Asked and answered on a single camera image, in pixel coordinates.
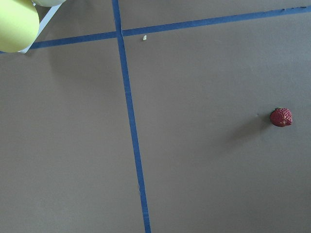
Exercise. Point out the yellow cup on rack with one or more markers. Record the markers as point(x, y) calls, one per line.
point(19, 24)

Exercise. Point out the white wire cup rack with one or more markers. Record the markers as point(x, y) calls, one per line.
point(43, 23)

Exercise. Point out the red strawberry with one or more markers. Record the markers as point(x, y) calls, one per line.
point(281, 117)

